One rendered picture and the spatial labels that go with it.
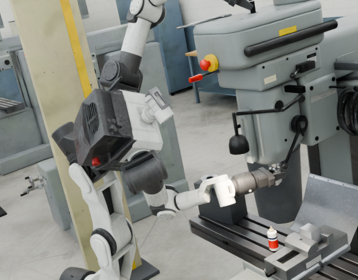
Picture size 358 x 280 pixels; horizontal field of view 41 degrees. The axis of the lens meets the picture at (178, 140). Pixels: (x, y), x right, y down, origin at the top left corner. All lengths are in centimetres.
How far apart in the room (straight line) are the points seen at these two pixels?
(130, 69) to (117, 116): 25
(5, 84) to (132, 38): 884
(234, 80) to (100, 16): 978
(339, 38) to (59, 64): 189
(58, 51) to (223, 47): 179
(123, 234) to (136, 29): 91
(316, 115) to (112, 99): 79
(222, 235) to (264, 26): 104
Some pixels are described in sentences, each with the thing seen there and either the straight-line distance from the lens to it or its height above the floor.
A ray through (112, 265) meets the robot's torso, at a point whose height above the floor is 92.
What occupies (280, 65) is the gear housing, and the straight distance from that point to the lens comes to 179.
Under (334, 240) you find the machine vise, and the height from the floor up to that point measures 97.
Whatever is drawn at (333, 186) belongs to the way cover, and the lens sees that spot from 235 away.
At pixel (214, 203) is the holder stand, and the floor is 100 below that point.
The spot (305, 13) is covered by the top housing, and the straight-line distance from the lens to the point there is 187.
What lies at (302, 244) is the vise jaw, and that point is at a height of 101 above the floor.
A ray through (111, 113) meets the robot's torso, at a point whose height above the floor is 165.
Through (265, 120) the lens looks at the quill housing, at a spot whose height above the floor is 151.
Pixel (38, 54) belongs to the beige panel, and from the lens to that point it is 325.
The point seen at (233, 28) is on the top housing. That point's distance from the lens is 165.
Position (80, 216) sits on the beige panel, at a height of 62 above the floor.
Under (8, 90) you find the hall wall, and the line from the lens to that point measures 1076.
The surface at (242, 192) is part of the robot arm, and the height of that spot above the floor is 122.
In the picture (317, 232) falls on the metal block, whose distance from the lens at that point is 202.
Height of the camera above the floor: 205
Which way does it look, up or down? 18 degrees down
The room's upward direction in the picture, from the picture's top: 11 degrees counter-clockwise
